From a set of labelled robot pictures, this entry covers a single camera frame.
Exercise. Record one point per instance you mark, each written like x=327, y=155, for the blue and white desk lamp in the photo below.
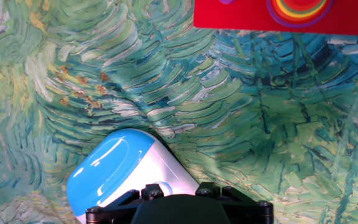
x=110, y=168

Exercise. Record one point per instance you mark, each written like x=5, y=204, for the painted landscape tablecloth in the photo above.
x=259, y=124

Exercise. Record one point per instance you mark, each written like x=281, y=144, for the red peg board toy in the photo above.
x=228, y=18

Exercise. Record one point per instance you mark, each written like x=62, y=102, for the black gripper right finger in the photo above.
x=250, y=213

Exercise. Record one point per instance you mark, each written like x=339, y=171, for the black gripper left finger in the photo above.
x=110, y=213

